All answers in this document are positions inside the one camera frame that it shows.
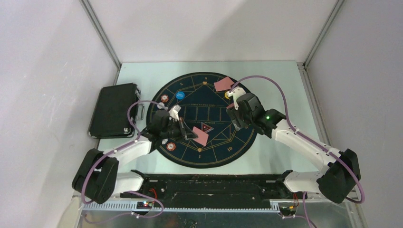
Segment round dark poker mat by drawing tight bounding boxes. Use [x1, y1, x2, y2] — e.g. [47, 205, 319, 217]
[153, 72, 257, 169]

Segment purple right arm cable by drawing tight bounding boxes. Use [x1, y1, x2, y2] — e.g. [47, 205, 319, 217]
[228, 75, 366, 228]

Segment single red playing card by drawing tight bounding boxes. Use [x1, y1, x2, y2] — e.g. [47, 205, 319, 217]
[192, 127, 209, 146]

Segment blue small blind button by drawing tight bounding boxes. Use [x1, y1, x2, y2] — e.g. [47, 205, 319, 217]
[175, 91, 186, 100]

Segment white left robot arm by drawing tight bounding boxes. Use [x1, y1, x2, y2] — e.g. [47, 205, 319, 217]
[72, 110, 198, 204]

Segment red poker chip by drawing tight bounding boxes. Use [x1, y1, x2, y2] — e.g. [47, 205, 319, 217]
[166, 142, 176, 151]
[161, 95, 169, 103]

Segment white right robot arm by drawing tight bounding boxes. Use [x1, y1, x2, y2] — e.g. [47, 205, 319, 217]
[225, 88, 361, 203]

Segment black carrying case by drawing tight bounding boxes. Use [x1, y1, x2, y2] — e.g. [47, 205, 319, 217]
[88, 83, 141, 139]

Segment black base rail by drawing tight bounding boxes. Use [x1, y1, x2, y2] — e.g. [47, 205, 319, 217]
[86, 172, 342, 209]

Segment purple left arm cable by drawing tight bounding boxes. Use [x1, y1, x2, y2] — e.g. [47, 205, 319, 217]
[75, 100, 177, 225]

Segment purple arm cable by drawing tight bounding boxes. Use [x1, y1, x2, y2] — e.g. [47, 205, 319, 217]
[228, 75, 366, 228]
[75, 100, 177, 225]

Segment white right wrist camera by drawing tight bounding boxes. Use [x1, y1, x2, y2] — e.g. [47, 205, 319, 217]
[229, 86, 246, 110]

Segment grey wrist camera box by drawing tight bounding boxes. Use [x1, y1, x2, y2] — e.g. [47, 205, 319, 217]
[168, 104, 181, 121]

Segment red triangular marker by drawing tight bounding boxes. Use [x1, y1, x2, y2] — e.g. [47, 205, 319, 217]
[201, 123, 214, 133]

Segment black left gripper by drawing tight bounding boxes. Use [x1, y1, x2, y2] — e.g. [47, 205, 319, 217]
[160, 117, 198, 143]

